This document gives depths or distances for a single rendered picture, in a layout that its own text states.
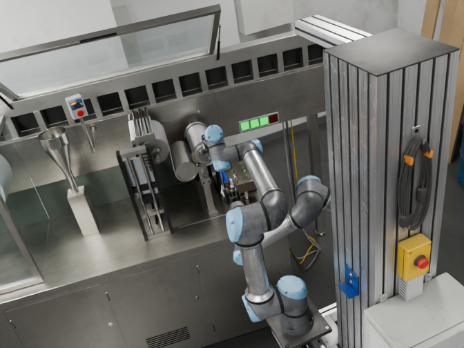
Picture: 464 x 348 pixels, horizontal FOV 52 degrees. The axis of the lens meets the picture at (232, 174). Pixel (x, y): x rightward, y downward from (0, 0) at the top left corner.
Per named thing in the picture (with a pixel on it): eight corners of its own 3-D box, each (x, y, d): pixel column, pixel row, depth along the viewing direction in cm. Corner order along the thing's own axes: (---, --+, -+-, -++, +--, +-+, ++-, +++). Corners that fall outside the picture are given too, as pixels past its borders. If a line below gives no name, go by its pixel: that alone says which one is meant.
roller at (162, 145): (145, 166, 247) (138, 143, 239) (141, 145, 268) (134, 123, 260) (171, 159, 249) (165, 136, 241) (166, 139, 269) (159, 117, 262)
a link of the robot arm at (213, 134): (208, 145, 197) (202, 126, 198) (207, 150, 208) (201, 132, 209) (226, 140, 198) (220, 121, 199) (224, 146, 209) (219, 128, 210)
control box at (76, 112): (75, 121, 224) (68, 101, 218) (71, 117, 229) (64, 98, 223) (89, 116, 226) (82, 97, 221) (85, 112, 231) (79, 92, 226)
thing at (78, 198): (79, 240, 263) (41, 153, 232) (79, 226, 275) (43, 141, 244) (103, 233, 265) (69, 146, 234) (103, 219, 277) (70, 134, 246)
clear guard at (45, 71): (-26, 65, 199) (-26, 64, 199) (16, 97, 248) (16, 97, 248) (215, 10, 212) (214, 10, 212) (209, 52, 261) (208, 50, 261)
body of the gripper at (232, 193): (235, 183, 239) (242, 196, 229) (238, 197, 244) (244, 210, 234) (221, 187, 238) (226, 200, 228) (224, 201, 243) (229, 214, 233)
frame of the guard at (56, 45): (-36, 78, 195) (-40, 61, 196) (12, 110, 250) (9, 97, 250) (228, 18, 209) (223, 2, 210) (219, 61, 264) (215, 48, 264)
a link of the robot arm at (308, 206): (330, 220, 196) (243, 271, 218) (329, 204, 205) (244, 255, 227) (313, 203, 192) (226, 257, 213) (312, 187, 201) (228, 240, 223)
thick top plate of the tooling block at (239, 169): (233, 195, 264) (231, 186, 261) (217, 161, 298) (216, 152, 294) (260, 187, 266) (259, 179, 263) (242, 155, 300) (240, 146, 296)
